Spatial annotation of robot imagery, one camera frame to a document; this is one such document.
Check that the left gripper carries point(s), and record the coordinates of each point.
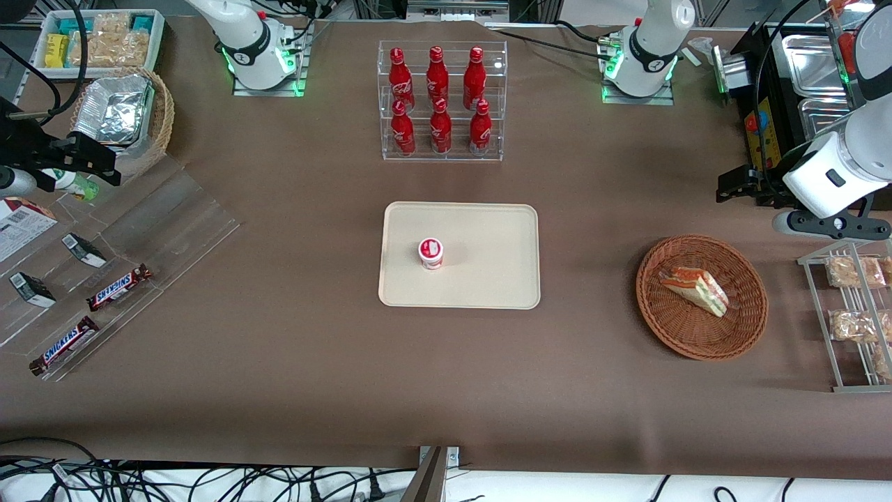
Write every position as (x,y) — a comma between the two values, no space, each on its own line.
(765,183)

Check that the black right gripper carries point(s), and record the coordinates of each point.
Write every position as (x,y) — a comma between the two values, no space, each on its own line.
(29,148)

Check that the triangle sandwich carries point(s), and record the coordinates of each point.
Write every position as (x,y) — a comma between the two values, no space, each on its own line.
(697,289)

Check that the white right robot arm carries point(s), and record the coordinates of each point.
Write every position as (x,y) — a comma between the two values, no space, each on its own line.
(240,42)

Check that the tan wicker basket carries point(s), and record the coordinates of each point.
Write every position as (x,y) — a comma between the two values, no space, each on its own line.
(164,118)

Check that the steel food tray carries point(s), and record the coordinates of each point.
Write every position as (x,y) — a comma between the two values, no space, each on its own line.
(822,115)
(812,66)

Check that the round brown wicker basket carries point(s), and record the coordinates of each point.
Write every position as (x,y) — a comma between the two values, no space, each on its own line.
(697,335)

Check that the beige plastic tray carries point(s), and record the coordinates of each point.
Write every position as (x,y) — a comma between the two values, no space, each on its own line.
(488,272)

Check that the green white small bottle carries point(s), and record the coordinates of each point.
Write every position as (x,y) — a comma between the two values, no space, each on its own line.
(78,185)

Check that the silver foil packet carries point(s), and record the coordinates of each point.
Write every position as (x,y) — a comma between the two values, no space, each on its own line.
(115,108)

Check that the black food warmer appliance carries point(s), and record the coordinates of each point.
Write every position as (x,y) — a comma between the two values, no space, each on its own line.
(787,111)

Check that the small black white box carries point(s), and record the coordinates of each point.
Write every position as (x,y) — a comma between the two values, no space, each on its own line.
(83,250)
(32,290)

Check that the clear acrylic display stand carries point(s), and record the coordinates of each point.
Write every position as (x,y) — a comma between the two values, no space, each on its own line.
(174,223)

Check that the red white printed package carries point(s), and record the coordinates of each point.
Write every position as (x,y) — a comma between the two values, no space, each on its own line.
(21,230)

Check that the clear bagged crackers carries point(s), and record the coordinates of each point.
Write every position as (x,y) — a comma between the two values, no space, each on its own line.
(115,47)

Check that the yellow snack packet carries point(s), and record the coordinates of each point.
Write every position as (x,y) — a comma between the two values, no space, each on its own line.
(57,50)

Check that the brown snickers bar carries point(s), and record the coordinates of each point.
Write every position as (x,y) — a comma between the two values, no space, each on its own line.
(64,346)
(118,287)

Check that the white plastic bin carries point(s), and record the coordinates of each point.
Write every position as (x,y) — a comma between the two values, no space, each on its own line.
(157,42)

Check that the teal snack packet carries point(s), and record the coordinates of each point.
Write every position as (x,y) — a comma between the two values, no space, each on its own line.
(142,23)
(73,26)

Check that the clear bagged brown snack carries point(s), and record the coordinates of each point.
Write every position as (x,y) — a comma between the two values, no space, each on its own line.
(854,325)
(883,362)
(888,269)
(854,272)

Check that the clear plastic wrapper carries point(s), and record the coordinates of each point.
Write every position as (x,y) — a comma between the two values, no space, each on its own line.
(702,50)

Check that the red cola bottle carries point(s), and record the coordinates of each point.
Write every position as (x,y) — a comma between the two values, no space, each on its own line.
(400,77)
(437,73)
(440,131)
(403,132)
(474,77)
(480,132)

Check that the brown table cover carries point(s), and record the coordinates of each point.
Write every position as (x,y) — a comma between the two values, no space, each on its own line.
(279,362)

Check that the clear acrylic bottle rack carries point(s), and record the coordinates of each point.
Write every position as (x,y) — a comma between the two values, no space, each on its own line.
(495,70)

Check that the red white yogurt cup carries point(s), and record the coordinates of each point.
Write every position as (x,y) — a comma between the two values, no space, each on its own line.
(431,252)

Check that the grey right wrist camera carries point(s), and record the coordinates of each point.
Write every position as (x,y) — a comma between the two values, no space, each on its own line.
(15,183)

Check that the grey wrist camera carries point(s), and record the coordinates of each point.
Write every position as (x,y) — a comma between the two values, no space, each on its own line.
(836,228)
(15,183)

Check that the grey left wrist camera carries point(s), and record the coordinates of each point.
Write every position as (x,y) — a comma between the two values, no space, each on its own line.
(836,228)

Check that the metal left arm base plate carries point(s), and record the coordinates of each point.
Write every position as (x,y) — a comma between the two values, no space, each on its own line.
(627,100)

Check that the aluminium frame rail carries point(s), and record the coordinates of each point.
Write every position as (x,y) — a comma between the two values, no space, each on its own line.
(456,8)

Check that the grey metal camera post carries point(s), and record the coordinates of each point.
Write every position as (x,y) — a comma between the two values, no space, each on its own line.
(433,477)

